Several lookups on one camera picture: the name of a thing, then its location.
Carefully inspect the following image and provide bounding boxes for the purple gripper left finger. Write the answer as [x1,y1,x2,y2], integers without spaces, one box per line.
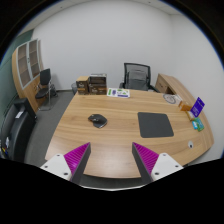
[41,143,91,184]

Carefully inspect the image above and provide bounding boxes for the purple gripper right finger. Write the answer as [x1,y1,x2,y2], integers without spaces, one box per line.
[132,142,182,184]

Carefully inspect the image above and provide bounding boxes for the dark grey computer mouse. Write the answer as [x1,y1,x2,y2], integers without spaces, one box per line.
[88,114,107,128]

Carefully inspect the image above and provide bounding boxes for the dark grey mouse pad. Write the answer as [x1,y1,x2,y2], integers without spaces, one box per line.
[138,112,174,138]

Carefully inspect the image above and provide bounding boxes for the blue small packet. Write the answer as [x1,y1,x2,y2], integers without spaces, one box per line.
[192,121,198,129]

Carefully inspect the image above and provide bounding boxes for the wooden office desk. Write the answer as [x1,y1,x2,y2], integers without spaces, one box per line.
[45,90,214,178]

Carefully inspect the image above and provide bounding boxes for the green card packet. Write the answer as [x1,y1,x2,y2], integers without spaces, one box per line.
[194,117,204,131]

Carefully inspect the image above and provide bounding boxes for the tan small box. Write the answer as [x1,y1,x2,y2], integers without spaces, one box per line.
[186,111,195,121]

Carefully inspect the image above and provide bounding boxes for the orange small box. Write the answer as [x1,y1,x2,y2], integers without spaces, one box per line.
[179,101,192,111]

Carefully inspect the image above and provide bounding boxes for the round patterned coaster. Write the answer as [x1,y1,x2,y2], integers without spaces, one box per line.
[163,94,178,104]

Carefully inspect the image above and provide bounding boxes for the black leather armchair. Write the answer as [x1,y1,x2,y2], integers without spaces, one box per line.
[0,98,36,162]

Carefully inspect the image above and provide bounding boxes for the purple sign stand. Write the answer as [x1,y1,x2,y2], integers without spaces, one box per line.
[191,97,205,117]

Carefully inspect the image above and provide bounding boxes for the black visitor chair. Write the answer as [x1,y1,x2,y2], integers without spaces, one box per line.
[35,69,58,102]

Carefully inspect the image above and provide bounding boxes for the wooden side cabinet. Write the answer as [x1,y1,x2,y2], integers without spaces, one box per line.
[155,74,195,105]

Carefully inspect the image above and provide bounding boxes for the white green purple leaflet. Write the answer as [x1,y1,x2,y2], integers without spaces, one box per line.
[107,88,130,98]

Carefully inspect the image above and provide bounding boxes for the large dark brown box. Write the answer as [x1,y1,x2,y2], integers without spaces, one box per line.
[89,74,107,95]

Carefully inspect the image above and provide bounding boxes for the black mesh office chair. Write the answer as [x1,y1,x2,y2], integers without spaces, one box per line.
[119,63,159,93]

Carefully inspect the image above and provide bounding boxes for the wooden glass-door bookcase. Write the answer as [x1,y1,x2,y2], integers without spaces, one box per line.
[12,39,43,112]

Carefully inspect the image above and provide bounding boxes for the white desk cable grommet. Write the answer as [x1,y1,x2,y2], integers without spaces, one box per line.
[188,141,194,149]

